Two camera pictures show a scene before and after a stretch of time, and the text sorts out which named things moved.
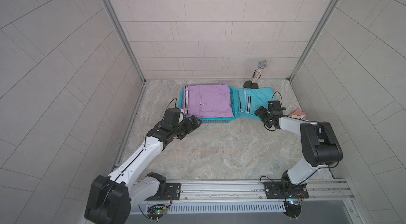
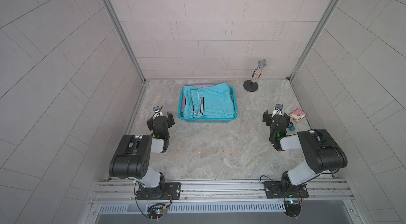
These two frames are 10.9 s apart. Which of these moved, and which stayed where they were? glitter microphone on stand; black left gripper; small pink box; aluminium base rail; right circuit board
Moved: black left gripper
Stayed: aluminium base rail; right circuit board; glitter microphone on stand; small pink box
